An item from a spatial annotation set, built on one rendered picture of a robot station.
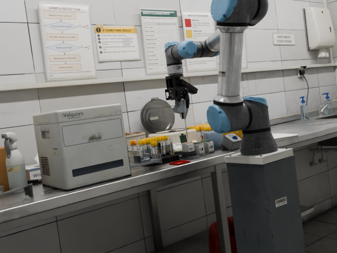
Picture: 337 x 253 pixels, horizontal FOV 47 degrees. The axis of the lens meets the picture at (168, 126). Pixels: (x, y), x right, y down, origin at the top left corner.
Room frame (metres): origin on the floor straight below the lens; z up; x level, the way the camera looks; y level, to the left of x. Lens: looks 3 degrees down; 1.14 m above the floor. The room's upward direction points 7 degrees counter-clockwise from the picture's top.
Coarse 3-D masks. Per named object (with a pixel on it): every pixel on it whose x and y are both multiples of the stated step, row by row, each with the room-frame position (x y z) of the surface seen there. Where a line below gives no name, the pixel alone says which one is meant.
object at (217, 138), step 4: (208, 132) 2.04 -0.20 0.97; (212, 132) 2.02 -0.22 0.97; (204, 136) 2.03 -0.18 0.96; (208, 136) 2.00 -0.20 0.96; (212, 136) 2.02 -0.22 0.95; (216, 136) 2.03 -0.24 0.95; (220, 136) 2.05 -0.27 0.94; (212, 140) 2.02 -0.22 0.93; (216, 140) 2.03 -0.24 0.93; (220, 140) 2.04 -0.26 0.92; (216, 144) 2.03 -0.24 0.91; (220, 144) 2.04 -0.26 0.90; (216, 148) 2.03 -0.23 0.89; (220, 148) 2.02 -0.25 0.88
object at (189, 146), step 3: (183, 144) 1.86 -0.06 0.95; (186, 144) 1.84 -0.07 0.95; (189, 144) 1.84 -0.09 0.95; (192, 144) 1.85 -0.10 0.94; (183, 147) 1.86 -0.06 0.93; (186, 147) 1.84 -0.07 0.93; (189, 147) 1.84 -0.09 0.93; (192, 147) 1.85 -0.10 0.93; (183, 150) 1.87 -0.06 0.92; (186, 150) 1.85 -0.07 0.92; (189, 150) 1.84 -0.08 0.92; (192, 150) 1.85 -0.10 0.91
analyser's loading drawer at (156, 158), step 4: (136, 156) 1.66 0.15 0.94; (140, 156) 1.63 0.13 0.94; (144, 156) 1.69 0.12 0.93; (148, 156) 1.66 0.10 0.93; (152, 156) 1.73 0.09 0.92; (156, 156) 1.71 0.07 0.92; (160, 156) 1.69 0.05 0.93; (136, 160) 1.66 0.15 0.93; (140, 160) 1.63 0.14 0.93; (144, 160) 1.64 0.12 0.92; (148, 160) 1.66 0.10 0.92; (152, 160) 1.67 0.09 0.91; (156, 160) 1.67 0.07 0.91; (160, 160) 1.69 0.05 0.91; (132, 164) 1.62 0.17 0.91; (136, 164) 1.61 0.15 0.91; (140, 164) 1.62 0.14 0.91; (144, 164) 1.64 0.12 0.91
